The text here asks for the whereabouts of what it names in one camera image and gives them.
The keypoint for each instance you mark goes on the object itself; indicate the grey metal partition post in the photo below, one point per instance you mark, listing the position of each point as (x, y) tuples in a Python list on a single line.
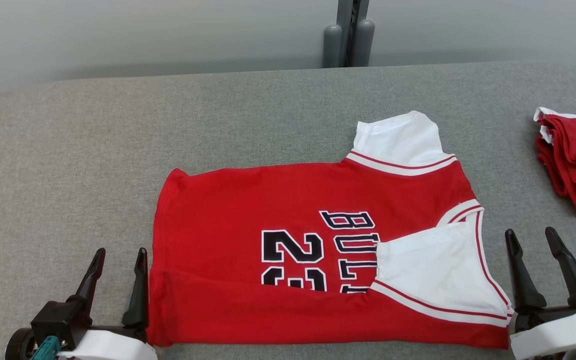
[(348, 35)]

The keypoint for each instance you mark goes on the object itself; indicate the teal left camera connector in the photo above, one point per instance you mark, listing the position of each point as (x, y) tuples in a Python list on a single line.
[(47, 349)]

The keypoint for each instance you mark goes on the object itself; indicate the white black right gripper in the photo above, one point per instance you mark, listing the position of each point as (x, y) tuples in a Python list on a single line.
[(558, 335)]

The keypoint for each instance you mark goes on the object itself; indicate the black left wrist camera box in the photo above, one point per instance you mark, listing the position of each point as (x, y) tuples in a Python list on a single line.
[(60, 317)]

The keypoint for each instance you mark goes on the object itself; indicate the red white-sleeved Bulls jersey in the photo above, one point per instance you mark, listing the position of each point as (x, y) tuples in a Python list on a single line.
[(228, 260)]

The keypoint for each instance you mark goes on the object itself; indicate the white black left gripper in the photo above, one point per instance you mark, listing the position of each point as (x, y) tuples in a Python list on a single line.
[(113, 347)]

